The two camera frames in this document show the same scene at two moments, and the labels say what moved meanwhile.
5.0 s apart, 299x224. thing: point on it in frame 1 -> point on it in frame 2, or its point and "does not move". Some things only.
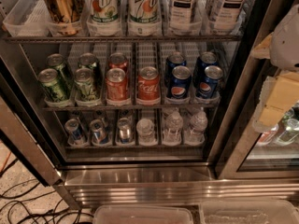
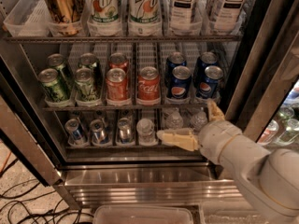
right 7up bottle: x=144 y=15 does not move
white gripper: x=286 y=44 -> x=216 y=139
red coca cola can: x=149 y=85 does not move
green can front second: x=85 y=87 does not move
